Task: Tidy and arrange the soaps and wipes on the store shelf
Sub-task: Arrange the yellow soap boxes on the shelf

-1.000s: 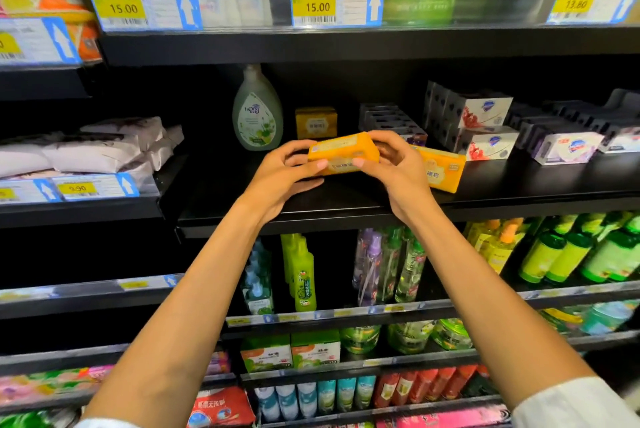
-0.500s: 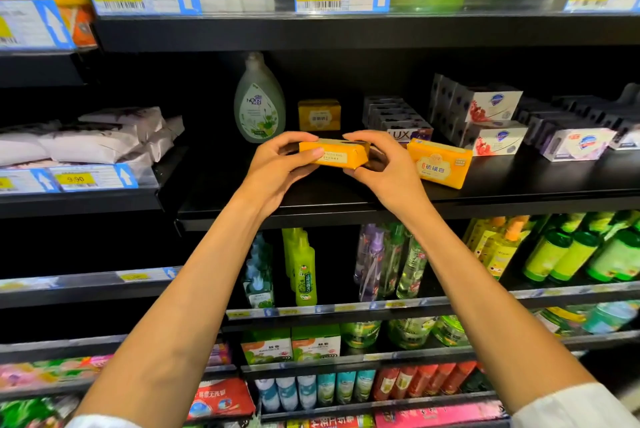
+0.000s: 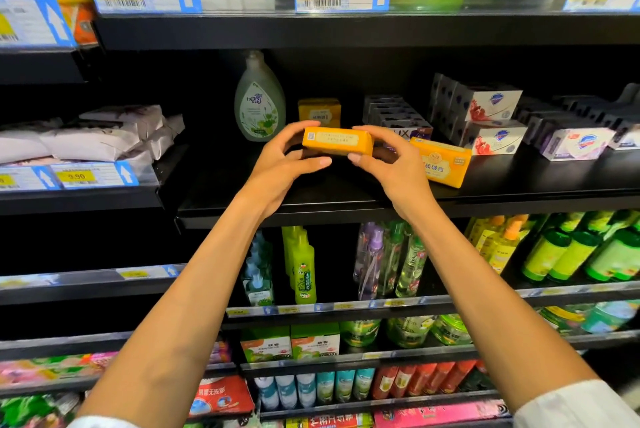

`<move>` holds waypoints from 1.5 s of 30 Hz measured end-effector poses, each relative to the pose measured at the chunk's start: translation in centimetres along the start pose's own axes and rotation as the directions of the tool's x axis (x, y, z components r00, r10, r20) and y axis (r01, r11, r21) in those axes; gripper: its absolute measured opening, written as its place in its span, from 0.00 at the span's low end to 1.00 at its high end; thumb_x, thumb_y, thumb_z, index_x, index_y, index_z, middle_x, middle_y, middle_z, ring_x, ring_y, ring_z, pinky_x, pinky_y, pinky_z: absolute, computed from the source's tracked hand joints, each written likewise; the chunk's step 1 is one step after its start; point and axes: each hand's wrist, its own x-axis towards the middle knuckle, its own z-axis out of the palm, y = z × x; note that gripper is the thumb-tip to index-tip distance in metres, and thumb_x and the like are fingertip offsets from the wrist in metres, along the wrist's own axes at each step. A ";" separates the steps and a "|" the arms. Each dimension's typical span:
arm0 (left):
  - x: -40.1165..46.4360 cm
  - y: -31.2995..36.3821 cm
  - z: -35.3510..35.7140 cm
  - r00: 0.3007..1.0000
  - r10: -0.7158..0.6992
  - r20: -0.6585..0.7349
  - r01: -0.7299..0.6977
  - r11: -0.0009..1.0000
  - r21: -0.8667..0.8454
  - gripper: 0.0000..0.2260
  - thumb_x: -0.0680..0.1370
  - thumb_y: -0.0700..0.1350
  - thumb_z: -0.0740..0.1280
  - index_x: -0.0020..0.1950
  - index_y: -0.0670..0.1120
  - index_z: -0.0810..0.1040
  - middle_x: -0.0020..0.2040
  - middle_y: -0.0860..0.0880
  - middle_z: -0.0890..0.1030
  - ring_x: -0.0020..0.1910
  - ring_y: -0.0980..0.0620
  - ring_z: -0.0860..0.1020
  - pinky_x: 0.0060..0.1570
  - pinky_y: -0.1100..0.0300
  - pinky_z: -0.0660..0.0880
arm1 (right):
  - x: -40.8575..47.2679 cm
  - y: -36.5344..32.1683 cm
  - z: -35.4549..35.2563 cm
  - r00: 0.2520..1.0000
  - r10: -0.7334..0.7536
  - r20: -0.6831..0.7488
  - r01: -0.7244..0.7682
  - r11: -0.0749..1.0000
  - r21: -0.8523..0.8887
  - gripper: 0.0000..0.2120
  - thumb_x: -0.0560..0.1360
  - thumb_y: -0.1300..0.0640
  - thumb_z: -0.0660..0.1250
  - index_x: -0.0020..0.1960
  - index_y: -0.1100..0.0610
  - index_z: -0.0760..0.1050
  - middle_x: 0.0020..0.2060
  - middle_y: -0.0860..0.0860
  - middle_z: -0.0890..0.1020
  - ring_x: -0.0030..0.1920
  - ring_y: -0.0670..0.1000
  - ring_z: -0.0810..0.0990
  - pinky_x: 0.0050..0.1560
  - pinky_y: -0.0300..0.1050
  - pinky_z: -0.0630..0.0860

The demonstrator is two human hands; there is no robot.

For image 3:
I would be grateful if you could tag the person's left hand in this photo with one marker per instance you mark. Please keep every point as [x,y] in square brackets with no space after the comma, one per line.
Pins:
[275,170]

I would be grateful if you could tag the person's right hand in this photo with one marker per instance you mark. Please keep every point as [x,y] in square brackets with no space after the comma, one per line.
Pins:
[402,178]

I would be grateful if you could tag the yellow soap box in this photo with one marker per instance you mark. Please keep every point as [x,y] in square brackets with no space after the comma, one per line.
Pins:
[338,139]
[319,112]
[441,160]

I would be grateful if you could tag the pale green pump soap bottle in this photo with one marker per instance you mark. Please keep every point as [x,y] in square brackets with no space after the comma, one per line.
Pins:
[259,100]

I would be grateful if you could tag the black store shelf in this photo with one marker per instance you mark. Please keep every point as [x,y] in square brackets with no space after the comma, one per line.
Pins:
[540,182]
[40,64]

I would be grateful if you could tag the person's left forearm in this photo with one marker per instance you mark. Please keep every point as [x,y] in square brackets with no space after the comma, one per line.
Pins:
[180,323]

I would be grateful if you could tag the person's right forearm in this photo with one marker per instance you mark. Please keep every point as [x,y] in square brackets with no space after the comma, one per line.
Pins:
[500,318]

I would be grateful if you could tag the strip of shelf price tags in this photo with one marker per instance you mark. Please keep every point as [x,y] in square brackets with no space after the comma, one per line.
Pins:
[25,22]
[70,176]

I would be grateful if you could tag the row of purple soap boxes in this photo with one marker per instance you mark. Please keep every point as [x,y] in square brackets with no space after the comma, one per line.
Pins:
[400,117]

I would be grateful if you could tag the row of white red soap boxes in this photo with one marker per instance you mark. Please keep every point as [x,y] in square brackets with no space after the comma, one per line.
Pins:
[480,117]

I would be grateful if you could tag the green lidded wipe tub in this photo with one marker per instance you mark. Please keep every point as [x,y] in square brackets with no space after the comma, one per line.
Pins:
[452,329]
[360,333]
[410,331]

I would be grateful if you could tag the green white box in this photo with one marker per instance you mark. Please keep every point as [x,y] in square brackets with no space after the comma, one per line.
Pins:
[315,341]
[265,345]

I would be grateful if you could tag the row of white pink soap boxes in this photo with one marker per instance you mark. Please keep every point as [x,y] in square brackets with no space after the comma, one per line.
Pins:
[575,132]

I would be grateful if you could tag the pile of white wipe packets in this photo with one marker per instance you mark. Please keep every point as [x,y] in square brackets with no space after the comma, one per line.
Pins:
[95,134]

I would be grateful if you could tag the red snack packet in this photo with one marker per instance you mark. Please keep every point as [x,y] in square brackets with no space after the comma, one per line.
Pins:
[222,397]

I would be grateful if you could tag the long pink packet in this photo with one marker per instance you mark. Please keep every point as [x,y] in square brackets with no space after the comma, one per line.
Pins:
[440,412]

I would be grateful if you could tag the yellow red packets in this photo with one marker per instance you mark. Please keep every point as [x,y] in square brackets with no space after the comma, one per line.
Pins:
[320,423]

